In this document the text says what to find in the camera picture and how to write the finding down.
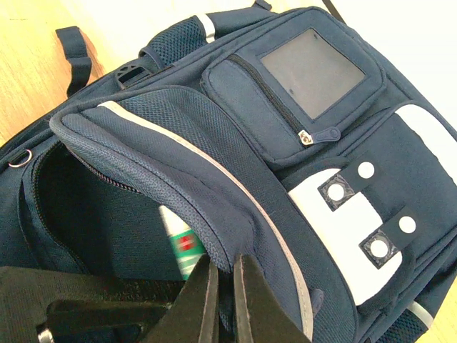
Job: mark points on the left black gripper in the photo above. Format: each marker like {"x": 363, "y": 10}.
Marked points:
{"x": 40, "y": 306}

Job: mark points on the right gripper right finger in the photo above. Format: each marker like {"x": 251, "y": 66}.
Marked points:
{"x": 259, "y": 316}

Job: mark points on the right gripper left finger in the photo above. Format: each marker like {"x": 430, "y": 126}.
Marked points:
{"x": 194, "y": 316}

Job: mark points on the green glue stick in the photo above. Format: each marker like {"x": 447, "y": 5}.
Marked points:
{"x": 188, "y": 248}

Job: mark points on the navy blue student backpack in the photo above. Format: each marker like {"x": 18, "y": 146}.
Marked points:
{"x": 286, "y": 137}

